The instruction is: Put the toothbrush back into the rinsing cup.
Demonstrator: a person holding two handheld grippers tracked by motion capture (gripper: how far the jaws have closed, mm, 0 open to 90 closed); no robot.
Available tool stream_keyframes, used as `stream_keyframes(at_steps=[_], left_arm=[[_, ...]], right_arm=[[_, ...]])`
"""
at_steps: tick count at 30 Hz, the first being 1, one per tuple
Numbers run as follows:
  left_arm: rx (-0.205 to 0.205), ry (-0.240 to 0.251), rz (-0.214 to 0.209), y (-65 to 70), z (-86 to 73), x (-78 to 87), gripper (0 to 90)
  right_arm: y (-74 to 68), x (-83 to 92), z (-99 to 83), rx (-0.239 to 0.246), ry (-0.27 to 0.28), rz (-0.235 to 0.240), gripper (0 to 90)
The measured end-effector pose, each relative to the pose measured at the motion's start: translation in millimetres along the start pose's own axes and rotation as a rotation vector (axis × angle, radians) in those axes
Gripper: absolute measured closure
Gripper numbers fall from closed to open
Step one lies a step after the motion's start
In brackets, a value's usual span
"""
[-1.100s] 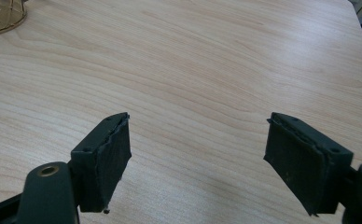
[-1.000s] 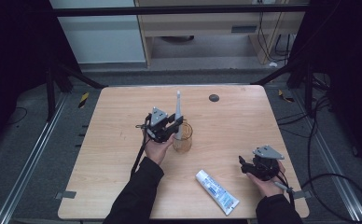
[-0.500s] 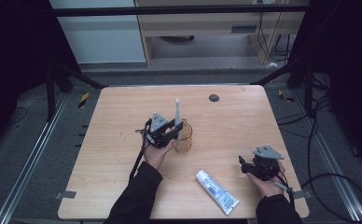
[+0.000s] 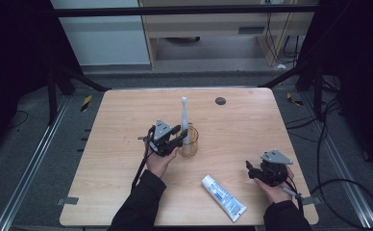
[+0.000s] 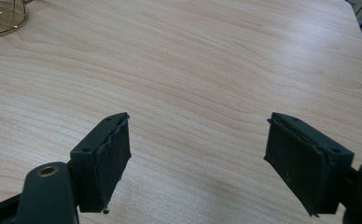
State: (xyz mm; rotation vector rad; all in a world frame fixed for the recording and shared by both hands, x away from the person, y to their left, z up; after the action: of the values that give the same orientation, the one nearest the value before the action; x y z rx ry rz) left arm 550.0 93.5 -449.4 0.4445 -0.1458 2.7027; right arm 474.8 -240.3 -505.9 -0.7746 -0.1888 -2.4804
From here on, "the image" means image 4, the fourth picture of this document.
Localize person's right hand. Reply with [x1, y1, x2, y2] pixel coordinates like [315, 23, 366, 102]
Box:
[254, 166, 300, 205]

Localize white toothpaste tube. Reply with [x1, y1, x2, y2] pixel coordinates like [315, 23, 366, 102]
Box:
[201, 174, 248, 223]

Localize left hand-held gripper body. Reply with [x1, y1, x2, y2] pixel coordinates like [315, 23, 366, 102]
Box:
[146, 118, 180, 158]

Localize aluminium floor rail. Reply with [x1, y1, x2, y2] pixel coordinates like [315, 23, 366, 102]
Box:
[303, 91, 373, 231]
[0, 95, 71, 231]

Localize white cabinet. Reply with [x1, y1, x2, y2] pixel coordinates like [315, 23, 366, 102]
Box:
[50, 0, 152, 67]

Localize amber glass cup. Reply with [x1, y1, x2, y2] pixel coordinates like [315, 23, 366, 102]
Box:
[178, 122, 200, 159]

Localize thin black floor cable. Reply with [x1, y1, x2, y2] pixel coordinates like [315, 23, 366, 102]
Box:
[9, 110, 29, 130]

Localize light wooden desk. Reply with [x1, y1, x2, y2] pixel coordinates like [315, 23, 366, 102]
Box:
[137, 0, 317, 69]

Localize yellow black striped tape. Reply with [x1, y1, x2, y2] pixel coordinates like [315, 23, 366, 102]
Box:
[286, 91, 305, 107]
[80, 94, 93, 113]

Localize looped black floor cable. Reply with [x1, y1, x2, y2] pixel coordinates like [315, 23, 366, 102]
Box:
[309, 95, 373, 231]

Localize person's left hand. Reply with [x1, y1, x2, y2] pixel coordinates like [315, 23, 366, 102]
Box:
[145, 147, 180, 180]

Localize black hanging desk cables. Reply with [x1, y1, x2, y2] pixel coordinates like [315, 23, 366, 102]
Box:
[263, 3, 302, 65]

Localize white electric toothbrush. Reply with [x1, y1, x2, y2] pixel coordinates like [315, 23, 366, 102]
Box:
[180, 96, 191, 149]

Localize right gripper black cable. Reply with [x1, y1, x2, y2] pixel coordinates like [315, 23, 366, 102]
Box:
[282, 178, 305, 215]

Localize black horizontal frame bar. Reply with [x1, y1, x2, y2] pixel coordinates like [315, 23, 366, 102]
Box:
[53, 4, 319, 18]

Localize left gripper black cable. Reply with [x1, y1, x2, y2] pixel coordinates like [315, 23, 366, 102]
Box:
[131, 134, 154, 191]

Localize black metal stand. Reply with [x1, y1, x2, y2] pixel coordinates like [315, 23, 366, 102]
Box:
[45, 59, 112, 127]
[257, 59, 326, 122]

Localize dark curtain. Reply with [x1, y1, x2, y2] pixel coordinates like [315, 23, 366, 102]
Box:
[297, 0, 373, 177]
[0, 0, 84, 162]

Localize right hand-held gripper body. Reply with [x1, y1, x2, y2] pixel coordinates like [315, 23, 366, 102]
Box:
[259, 148, 294, 188]

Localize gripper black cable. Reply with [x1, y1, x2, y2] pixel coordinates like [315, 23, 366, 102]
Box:
[282, 178, 305, 215]
[131, 134, 154, 191]

